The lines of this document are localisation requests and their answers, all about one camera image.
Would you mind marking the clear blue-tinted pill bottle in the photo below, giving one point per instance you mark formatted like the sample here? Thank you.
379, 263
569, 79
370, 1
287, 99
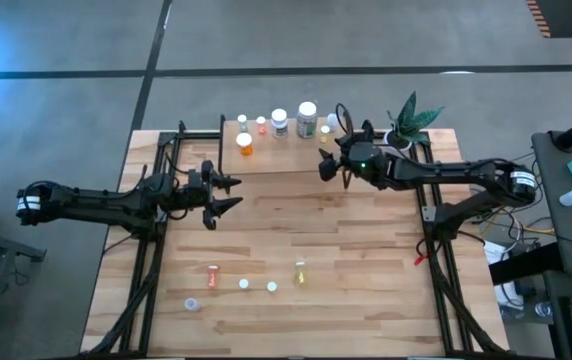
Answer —
332, 121

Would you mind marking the snake plant in white pot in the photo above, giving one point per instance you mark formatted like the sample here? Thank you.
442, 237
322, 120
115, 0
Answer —
408, 115

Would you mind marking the white aspirin bottle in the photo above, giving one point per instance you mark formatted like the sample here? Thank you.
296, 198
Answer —
279, 117

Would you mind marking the small clear white-capped vial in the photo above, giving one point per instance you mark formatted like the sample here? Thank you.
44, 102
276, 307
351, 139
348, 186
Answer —
242, 120

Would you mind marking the yellow-green bottle red pills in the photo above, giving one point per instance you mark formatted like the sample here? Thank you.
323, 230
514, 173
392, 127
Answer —
271, 286

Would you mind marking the white power strip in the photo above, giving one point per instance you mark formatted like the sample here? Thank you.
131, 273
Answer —
508, 297

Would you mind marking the red clip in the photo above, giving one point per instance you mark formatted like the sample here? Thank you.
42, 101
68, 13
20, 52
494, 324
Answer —
420, 259

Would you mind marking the yellow-green bottle yellow pills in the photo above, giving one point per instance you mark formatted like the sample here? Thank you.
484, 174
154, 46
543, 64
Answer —
300, 275

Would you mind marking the black aluminium rig frame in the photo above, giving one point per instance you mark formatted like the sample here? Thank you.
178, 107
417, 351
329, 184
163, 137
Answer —
198, 135

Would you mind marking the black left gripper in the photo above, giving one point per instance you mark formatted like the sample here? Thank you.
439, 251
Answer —
193, 192

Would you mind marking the small red-tinted pill bottle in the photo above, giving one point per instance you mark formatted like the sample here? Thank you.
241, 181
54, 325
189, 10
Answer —
261, 127

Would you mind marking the orange pill bottle white cap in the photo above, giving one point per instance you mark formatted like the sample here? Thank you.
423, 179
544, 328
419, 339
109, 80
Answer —
244, 140

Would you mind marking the large green-labelled supplement bottle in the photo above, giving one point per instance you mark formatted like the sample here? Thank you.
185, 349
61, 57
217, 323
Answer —
307, 111

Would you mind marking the pink pill bottle white cap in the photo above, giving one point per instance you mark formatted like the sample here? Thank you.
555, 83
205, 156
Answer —
212, 277

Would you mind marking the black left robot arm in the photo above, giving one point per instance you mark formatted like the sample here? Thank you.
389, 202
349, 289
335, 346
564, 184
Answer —
91, 207

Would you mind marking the wooden shelf black metal frame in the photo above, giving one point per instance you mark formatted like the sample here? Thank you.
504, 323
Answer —
286, 155

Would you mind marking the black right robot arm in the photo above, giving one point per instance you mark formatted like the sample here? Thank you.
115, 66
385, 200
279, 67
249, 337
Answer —
441, 170

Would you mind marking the white power adapter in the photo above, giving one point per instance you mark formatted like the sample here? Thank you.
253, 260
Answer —
493, 251

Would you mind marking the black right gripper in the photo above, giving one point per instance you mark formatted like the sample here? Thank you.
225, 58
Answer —
348, 165

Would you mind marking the yellow pill bottle white cap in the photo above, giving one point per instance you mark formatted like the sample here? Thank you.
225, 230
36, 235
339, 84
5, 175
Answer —
324, 131

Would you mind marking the dark grey side table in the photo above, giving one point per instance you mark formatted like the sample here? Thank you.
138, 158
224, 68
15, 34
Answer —
566, 225

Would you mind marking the yellow-green bottle white pills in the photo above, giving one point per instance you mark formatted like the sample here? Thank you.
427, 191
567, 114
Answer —
243, 284

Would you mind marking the clear bottle with clear cap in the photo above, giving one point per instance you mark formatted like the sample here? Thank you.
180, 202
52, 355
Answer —
191, 303

